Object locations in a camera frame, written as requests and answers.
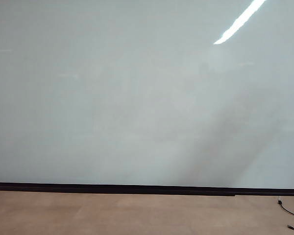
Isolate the large white whiteboard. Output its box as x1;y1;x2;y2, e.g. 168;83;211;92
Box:
0;0;294;196

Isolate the black whiteboard pen tray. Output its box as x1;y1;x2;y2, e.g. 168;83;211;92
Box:
0;186;236;197

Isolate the black cable with small plug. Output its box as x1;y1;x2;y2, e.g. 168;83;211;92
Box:
277;195;294;219

